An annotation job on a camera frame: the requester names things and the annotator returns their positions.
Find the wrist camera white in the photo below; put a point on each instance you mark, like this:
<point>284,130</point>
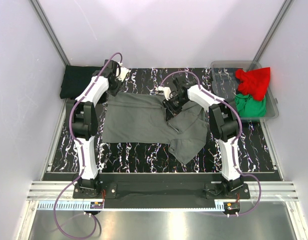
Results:
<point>166,91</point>
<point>122,73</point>

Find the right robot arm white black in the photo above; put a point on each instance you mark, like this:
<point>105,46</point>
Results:
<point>225,126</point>

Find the white slotted cable duct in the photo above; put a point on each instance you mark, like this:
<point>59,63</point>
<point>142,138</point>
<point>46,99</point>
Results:
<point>64,205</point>

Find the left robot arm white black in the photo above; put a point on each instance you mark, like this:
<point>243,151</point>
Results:
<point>83,124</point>

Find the grey t shirt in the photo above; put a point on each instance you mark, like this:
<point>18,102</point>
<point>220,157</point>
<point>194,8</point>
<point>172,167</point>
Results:
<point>141,118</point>

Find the folded black t shirt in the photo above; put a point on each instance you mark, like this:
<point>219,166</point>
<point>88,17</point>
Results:
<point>75,80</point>

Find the left aluminium corner post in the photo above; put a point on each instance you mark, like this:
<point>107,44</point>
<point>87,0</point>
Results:
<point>49,30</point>

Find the aluminium frame rail front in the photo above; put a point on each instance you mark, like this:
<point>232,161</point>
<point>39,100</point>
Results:
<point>270,190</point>

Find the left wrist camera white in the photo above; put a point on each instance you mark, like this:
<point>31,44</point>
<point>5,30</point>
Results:
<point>122,73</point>

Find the aluminium corner post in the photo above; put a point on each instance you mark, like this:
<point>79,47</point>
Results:
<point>286,5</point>
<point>49,30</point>

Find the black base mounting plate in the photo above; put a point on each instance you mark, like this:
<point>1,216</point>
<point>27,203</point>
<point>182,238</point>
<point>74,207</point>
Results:
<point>160,195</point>

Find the black marble pattern mat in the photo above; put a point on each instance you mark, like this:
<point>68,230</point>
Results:
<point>253,150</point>

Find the red t shirt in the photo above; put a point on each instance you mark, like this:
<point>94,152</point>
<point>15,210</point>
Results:
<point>254,82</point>

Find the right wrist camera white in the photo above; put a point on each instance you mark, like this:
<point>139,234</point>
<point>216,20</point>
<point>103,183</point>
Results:
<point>166,91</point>

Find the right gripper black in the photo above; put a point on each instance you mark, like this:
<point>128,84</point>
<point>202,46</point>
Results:
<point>168,105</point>

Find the right aluminium corner post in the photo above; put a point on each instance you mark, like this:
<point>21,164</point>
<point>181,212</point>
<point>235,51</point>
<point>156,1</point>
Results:
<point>286,5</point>

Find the green t shirt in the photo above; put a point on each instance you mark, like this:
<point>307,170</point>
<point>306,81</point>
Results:
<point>248,107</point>

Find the clear plastic bin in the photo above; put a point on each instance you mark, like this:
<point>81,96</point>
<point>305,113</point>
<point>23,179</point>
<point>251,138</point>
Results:
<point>225,84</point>

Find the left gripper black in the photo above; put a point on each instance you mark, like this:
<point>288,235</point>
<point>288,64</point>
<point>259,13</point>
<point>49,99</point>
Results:
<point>114,92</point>

